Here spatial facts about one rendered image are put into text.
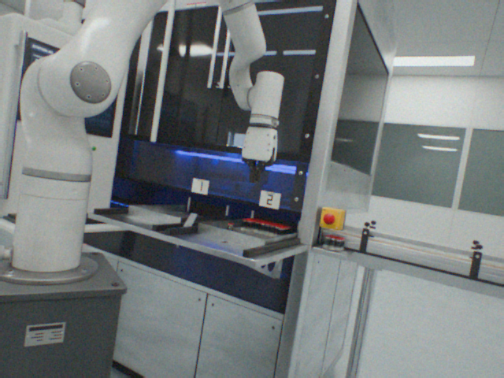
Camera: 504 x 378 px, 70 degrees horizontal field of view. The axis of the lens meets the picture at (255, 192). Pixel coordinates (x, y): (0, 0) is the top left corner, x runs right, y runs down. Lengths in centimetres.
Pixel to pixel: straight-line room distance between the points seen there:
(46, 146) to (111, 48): 22
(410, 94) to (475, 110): 90
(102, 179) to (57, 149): 107
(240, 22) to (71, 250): 69
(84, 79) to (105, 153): 112
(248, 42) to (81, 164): 55
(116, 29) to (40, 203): 36
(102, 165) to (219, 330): 90
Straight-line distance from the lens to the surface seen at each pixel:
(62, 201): 75
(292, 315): 142
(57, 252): 77
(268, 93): 110
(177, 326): 174
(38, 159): 75
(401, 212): 589
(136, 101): 190
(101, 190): 181
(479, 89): 609
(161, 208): 160
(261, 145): 109
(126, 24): 82
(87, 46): 74
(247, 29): 105
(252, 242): 114
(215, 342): 163
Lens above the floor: 111
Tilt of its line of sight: 3 degrees down
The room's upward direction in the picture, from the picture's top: 9 degrees clockwise
